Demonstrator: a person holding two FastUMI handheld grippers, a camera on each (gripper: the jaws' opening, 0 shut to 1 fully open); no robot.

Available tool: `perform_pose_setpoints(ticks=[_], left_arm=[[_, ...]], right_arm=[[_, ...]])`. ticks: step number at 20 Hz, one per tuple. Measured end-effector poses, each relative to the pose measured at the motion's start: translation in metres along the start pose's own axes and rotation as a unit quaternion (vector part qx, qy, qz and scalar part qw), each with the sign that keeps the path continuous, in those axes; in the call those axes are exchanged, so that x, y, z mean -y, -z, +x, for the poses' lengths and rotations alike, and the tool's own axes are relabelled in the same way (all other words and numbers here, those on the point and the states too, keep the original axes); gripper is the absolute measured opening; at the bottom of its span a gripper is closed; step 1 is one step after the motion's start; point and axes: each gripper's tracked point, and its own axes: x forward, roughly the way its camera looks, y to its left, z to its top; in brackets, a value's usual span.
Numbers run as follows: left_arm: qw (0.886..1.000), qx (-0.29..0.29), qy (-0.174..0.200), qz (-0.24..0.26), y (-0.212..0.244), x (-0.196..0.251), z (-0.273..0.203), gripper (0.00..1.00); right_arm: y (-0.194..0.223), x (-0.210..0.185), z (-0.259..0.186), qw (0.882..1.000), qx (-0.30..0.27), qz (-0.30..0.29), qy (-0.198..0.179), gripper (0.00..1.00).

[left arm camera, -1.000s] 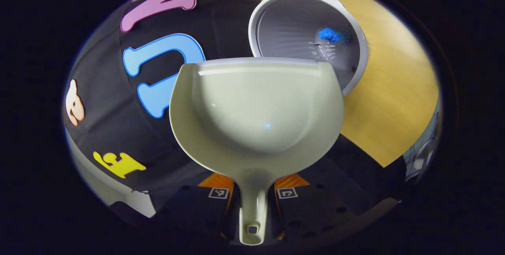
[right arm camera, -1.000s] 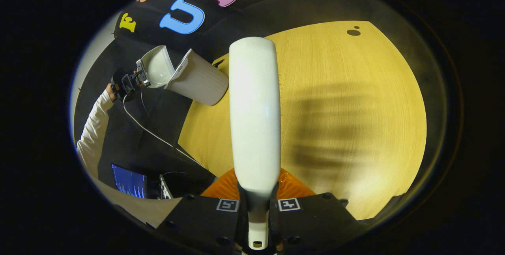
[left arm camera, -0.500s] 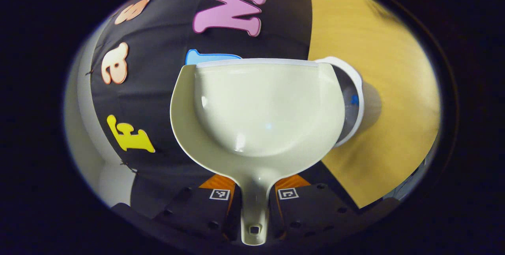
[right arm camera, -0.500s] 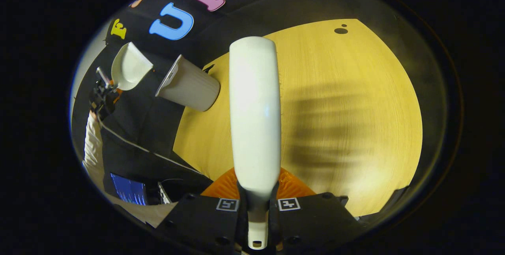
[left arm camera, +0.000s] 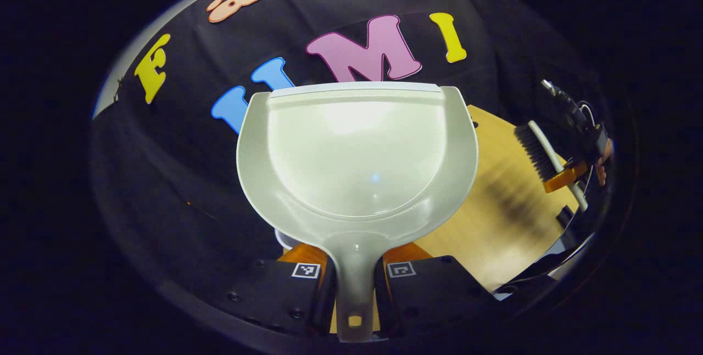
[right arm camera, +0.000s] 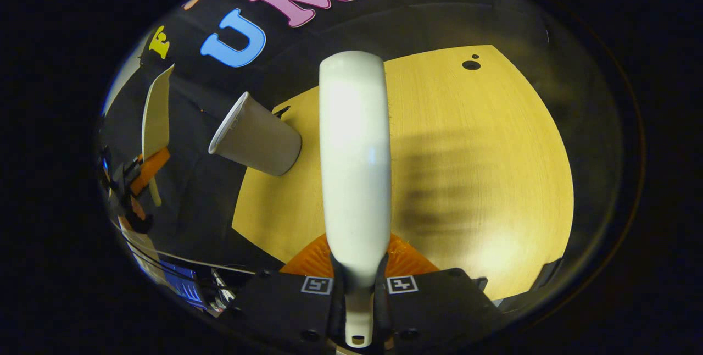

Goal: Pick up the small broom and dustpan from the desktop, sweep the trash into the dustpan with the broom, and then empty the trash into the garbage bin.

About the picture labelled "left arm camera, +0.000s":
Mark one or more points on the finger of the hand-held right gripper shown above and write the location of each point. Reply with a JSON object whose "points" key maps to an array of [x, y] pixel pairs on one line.
{"points": [[560, 178]]}

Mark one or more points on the white garbage bin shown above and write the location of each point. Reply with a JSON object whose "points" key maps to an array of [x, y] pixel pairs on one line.
{"points": [[281, 239]]}

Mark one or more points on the small white broom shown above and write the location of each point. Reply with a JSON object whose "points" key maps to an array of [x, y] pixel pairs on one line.
{"points": [[535, 149]]}

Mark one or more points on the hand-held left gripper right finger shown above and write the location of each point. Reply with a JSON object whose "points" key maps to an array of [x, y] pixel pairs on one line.
{"points": [[434, 294]]}

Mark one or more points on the black backdrop cloth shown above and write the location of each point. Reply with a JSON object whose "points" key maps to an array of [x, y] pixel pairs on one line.
{"points": [[181, 168]]}

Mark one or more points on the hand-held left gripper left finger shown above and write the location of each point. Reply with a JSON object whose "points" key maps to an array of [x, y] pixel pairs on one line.
{"points": [[274, 294]]}

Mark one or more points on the white dustpan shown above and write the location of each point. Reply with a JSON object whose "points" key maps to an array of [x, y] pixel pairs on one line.
{"points": [[357, 157]]}

